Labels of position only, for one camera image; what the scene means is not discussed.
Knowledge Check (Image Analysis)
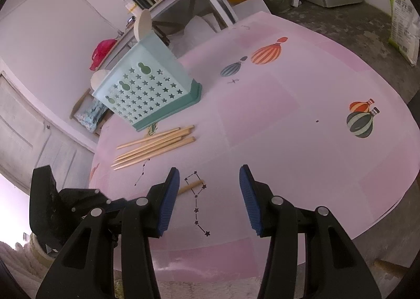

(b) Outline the dark green bag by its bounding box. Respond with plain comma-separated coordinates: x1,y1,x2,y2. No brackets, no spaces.
261,0,292,14

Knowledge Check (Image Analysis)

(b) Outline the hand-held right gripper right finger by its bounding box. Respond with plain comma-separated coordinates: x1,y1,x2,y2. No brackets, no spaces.
239,164,383,299

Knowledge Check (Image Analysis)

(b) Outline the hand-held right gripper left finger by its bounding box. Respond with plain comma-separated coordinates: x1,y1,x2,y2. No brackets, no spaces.
35,167,181,299

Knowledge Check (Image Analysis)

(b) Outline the red plastic bag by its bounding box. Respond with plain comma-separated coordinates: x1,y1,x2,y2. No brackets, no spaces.
90,39,119,71

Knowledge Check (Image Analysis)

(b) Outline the wooden chopstick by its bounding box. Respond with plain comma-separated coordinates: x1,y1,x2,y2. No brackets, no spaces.
176,180,205,195
115,125,195,161
112,138,196,169
113,132,191,163
112,135,187,166
116,127,182,150

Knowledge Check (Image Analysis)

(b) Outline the white door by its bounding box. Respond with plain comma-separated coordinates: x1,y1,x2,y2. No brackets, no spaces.
0,66,96,195

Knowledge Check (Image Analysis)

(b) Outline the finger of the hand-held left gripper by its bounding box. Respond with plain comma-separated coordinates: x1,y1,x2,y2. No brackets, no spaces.
59,188,129,218

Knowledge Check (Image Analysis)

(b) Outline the pink printed tablecloth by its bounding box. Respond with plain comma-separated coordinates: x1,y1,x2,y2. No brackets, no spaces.
88,10,420,278

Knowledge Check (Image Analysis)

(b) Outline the mint green utensil holder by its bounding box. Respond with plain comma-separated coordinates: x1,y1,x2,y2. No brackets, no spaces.
91,31,203,132

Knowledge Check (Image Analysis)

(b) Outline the yellow green rice sack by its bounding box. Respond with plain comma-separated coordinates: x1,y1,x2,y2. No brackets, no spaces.
389,0,420,67

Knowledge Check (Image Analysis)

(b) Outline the patterned light blue cloth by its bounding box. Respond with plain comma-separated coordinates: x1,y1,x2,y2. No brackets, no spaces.
75,97,107,132

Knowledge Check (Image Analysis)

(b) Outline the white sack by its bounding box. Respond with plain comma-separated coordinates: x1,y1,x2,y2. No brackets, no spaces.
171,14,227,57

